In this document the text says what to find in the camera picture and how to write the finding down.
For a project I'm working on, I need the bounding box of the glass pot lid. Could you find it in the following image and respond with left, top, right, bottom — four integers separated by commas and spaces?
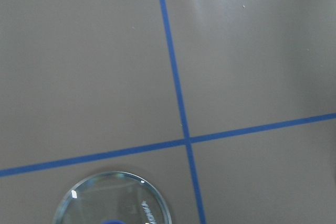
53, 171, 172, 223

